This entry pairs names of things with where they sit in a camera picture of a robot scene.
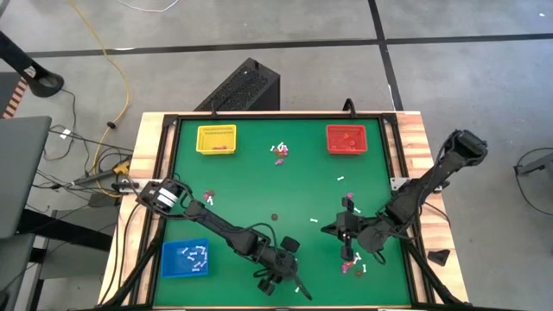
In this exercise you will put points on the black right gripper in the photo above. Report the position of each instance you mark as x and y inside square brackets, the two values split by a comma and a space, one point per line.
[350, 226]

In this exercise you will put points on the yellow power plug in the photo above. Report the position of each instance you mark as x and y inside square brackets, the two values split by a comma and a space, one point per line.
[123, 166]

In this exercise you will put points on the grey desk top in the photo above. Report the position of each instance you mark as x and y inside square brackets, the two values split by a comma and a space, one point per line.
[21, 173]

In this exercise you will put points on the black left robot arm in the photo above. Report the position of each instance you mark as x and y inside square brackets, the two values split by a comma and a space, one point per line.
[216, 222]

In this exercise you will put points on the red plastic basket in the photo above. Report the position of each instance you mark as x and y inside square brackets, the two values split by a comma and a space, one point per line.
[334, 134]

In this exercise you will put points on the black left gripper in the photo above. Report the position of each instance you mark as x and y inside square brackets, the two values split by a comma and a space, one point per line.
[278, 263]

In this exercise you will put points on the blue plastic bin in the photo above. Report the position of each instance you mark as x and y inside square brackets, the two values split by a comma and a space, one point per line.
[170, 259]

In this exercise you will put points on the black triangular bracket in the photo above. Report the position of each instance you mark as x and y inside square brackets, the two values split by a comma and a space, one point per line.
[439, 257]

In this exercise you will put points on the green table mat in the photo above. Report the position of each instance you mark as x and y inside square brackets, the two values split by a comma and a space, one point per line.
[302, 190]

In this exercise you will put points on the black arch bracket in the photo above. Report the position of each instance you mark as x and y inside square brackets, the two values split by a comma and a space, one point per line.
[349, 107]

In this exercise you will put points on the black computer tower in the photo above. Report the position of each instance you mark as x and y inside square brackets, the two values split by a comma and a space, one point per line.
[242, 88]

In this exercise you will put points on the black floor stand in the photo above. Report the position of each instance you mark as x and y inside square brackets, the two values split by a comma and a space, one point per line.
[43, 82]

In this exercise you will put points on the black power strip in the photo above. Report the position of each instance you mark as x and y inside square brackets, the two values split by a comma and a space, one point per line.
[93, 177]

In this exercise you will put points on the black diagonal frame strut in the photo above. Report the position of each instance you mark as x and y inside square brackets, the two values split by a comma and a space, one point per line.
[425, 272]
[138, 270]

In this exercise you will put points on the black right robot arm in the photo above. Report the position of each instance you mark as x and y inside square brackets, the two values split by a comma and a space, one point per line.
[432, 176]

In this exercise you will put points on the yellow plastic basket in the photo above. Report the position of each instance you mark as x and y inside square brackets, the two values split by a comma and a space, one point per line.
[203, 134]

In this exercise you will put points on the black desk leg bar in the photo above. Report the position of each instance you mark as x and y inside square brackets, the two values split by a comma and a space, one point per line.
[65, 229]

